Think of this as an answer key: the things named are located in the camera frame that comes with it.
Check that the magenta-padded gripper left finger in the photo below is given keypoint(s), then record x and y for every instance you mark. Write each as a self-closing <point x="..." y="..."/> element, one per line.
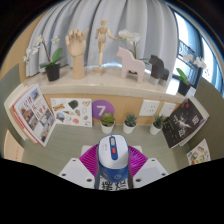
<point x="75" y="170"/>

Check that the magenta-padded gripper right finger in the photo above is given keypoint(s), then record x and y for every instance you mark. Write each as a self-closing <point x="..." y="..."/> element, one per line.
<point x="150" y="170"/>

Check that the blue and white computer mouse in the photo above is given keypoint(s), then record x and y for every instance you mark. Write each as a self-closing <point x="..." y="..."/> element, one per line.
<point x="113" y="160"/>

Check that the small succulent in white pot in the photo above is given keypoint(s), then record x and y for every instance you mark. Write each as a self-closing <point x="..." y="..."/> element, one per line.
<point x="107" y="128"/>
<point x="129" y="127"/>
<point x="155" y="129"/>

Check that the colourful picture card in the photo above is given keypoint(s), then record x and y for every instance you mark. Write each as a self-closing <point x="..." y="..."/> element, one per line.
<point x="199" y="153"/>

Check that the dark-covered book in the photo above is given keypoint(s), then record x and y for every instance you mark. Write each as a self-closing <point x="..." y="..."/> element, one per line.
<point x="181" y="123"/>

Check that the white sticker sheet card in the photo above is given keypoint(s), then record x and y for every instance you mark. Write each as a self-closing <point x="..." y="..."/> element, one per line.
<point x="71" y="111"/>

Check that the purple round number sign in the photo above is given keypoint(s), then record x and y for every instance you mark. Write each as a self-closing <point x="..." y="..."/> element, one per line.
<point x="101" y="108"/>

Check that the white book behind dark book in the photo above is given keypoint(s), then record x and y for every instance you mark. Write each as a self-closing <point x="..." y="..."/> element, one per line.
<point x="205" y="111"/>

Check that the green desk partition panel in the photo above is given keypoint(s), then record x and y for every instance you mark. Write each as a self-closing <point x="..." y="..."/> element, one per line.
<point x="213" y="116"/>
<point x="8" y="80"/>

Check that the light wooden desk shelf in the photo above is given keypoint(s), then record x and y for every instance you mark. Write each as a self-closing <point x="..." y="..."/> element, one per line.
<point x="100" y="85"/>

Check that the white orchid in dark pot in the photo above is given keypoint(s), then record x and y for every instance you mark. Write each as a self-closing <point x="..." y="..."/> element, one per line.
<point x="183" y="87"/>

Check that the thick white book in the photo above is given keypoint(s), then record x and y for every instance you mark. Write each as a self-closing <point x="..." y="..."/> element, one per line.
<point x="8" y="105"/>

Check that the white orchid in black pot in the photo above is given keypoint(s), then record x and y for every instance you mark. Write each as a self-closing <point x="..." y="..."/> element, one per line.
<point x="52" y="71"/>

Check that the dark wooden horse figure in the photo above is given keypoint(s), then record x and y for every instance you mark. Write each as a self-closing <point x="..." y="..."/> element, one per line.
<point x="158" y="68"/>

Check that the pink wooden horse figure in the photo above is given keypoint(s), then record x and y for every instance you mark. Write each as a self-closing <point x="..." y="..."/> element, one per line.
<point x="130" y="65"/>

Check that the wooden hand model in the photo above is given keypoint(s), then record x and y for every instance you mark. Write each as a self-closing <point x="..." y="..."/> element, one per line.
<point x="77" y="46"/>

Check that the white orchid behind pink horse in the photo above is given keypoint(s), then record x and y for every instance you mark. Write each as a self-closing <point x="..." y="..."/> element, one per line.
<point x="130" y="36"/>

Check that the wooden artist mannequin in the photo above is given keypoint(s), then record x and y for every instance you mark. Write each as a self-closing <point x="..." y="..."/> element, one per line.
<point x="102" y="36"/>

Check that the grey pleated curtain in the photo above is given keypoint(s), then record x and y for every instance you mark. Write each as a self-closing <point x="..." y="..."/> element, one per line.
<point x="140" y="20"/>

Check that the white wall socket plate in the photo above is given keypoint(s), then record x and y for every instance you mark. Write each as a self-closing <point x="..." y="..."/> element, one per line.
<point x="167" y="109"/>
<point x="149" y="107"/>

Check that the window with dark frame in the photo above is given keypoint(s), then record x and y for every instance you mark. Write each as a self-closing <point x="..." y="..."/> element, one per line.
<point x="190" y="36"/>

